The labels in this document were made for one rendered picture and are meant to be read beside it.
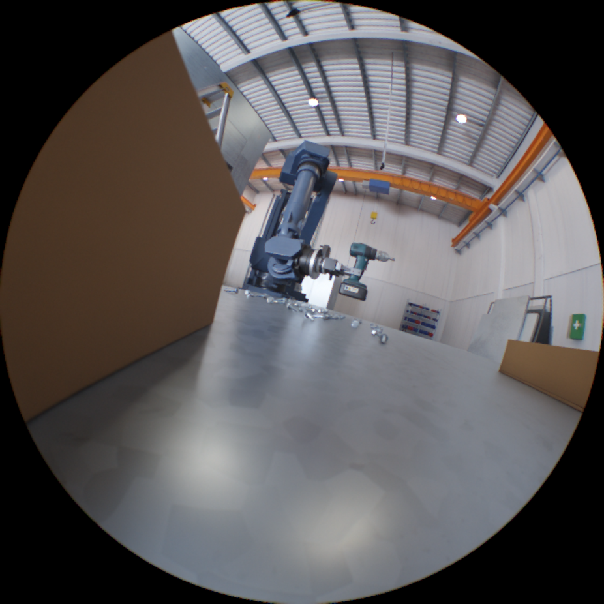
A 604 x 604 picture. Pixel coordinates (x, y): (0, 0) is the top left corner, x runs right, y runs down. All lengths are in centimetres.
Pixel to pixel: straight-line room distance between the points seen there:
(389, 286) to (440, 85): 996
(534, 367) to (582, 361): 9
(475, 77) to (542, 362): 776
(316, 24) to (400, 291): 1248
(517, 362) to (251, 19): 867
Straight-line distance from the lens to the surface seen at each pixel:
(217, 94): 231
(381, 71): 800
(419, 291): 1175
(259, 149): 349
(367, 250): 83
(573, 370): 30
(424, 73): 784
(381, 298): 1137
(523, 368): 37
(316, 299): 721
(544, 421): 15
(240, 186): 308
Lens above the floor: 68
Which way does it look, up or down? 2 degrees down
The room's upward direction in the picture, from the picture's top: 16 degrees clockwise
